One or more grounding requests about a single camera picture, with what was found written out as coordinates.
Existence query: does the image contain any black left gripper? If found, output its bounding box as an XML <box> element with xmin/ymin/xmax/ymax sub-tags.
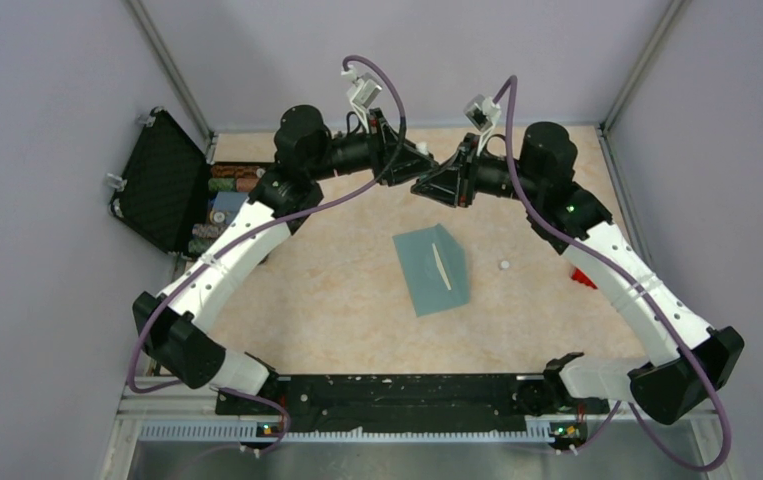
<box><xmin>308</xmin><ymin>107</ymin><xmax>439</xmax><ymax>186</ymax></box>

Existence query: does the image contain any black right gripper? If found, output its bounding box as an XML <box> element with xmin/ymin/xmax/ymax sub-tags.
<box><xmin>413</xmin><ymin>133</ymin><xmax>543</xmax><ymax>209</ymax></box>

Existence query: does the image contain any beige letter paper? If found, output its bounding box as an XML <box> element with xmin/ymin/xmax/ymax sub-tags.
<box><xmin>431</xmin><ymin>243</ymin><xmax>452</xmax><ymax>291</ymax></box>

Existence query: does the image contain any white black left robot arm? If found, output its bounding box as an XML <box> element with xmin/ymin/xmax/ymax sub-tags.
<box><xmin>132</xmin><ymin>105</ymin><xmax>438</xmax><ymax>414</ymax></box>

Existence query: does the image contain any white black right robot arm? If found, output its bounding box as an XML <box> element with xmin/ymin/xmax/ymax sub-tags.
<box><xmin>411</xmin><ymin>122</ymin><xmax>744</xmax><ymax>425</ymax></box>

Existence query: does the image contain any black poker chip case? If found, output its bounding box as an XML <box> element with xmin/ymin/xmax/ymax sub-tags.
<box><xmin>106</xmin><ymin>107</ymin><xmax>271</xmax><ymax>259</ymax></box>

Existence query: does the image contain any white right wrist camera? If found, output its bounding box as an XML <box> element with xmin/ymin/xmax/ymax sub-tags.
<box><xmin>463</xmin><ymin>94</ymin><xmax>502</xmax><ymax>134</ymax></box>

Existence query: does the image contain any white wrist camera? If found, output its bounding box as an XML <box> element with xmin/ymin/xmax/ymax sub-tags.
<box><xmin>463</xmin><ymin>94</ymin><xmax>502</xmax><ymax>134</ymax></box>
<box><xmin>341</xmin><ymin>69</ymin><xmax>383</xmax><ymax>114</ymax></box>

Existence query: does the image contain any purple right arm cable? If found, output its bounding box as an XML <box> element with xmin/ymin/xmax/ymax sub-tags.
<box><xmin>493</xmin><ymin>74</ymin><xmax>733</xmax><ymax>473</ymax></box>

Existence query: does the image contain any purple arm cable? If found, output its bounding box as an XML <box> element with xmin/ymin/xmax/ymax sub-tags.
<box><xmin>493</xmin><ymin>74</ymin><xmax>733</xmax><ymax>473</ymax></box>
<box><xmin>126</xmin><ymin>54</ymin><xmax>409</xmax><ymax>460</ymax></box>

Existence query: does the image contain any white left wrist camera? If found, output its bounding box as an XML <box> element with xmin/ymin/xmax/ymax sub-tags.
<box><xmin>341</xmin><ymin>69</ymin><xmax>383</xmax><ymax>114</ymax></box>

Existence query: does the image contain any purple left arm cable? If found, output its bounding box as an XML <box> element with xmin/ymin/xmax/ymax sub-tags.
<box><xmin>126</xmin><ymin>54</ymin><xmax>409</xmax><ymax>460</ymax></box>

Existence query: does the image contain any aluminium front frame rail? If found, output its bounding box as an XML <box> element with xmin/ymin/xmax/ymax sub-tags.
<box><xmin>98</xmin><ymin>374</ymin><xmax>744</xmax><ymax>480</ymax></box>

